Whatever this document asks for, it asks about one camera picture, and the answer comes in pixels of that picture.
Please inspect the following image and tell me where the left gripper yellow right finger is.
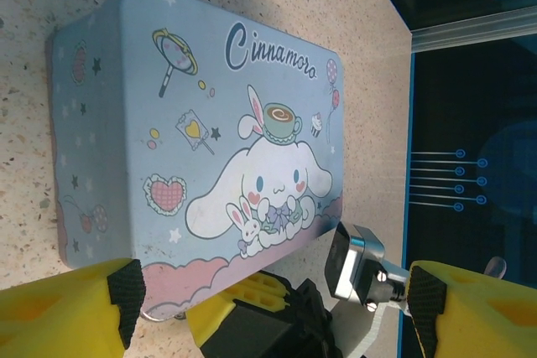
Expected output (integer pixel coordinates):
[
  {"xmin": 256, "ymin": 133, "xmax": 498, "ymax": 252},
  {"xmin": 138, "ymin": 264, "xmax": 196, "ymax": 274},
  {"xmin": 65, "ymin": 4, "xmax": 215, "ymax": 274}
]
[{"xmin": 404, "ymin": 259, "xmax": 537, "ymax": 358}]

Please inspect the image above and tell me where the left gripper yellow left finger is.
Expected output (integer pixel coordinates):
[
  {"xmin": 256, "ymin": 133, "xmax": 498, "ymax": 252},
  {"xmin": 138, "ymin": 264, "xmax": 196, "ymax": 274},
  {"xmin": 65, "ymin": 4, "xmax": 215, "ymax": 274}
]
[{"xmin": 0, "ymin": 257, "xmax": 148, "ymax": 358}]

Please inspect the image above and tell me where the metal key ring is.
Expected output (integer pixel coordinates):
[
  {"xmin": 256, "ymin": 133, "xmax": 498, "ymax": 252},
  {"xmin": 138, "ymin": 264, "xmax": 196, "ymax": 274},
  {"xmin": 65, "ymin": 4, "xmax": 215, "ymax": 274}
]
[{"xmin": 140, "ymin": 309, "xmax": 189, "ymax": 323}]

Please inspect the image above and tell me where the blue cartoon tin box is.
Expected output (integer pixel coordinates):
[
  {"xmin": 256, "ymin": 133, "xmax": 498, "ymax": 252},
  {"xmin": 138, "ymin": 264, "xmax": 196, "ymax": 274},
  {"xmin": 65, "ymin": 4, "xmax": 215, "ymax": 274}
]
[{"xmin": 44, "ymin": 0, "xmax": 346, "ymax": 322}]

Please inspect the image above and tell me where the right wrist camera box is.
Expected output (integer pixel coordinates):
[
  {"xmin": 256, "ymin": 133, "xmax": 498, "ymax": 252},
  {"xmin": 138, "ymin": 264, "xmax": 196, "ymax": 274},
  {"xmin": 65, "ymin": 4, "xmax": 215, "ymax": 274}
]
[{"xmin": 324, "ymin": 221, "xmax": 409, "ymax": 358}]

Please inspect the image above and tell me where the blue-edged aluminium side rail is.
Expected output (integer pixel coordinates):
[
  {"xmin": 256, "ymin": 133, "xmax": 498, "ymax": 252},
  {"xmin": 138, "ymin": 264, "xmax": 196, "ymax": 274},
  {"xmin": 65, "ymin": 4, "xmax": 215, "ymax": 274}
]
[{"xmin": 403, "ymin": 50, "xmax": 419, "ymax": 267}]

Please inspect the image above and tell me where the aluminium frame post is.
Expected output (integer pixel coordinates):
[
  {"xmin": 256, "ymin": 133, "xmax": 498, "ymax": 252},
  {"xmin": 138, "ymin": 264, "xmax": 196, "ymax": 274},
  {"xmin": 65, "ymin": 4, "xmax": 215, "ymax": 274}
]
[{"xmin": 409, "ymin": 8, "xmax": 537, "ymax": 54}]

